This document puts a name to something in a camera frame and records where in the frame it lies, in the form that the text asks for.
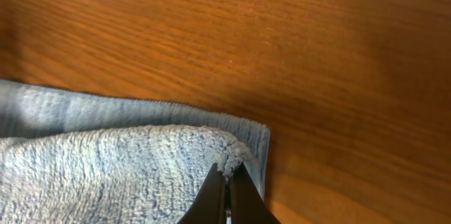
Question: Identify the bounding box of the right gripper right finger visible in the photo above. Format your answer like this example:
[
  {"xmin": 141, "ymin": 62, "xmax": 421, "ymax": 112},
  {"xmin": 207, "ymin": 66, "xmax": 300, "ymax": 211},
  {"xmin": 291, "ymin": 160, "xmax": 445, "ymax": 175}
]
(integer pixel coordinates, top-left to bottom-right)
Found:
[{"xmin": 229, "ymin": 163, "xmax": 280, "ymax": 224}]

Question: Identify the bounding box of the blue microfiber cloth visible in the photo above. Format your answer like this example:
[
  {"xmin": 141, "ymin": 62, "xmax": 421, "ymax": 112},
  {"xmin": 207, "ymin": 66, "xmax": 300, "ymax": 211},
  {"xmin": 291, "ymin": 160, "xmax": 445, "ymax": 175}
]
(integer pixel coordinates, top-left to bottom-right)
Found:
[{"xmin": 1, "ymin": 80, "xmax": 270, "ymax": 223}]

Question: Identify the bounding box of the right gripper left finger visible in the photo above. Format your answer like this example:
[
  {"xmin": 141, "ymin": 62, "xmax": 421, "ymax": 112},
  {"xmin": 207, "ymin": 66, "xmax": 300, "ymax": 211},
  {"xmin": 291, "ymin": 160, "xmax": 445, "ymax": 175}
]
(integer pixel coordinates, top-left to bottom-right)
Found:
[{"xmin": 178, "ymin": 163, "xmax": 226, "ymax": 224}]

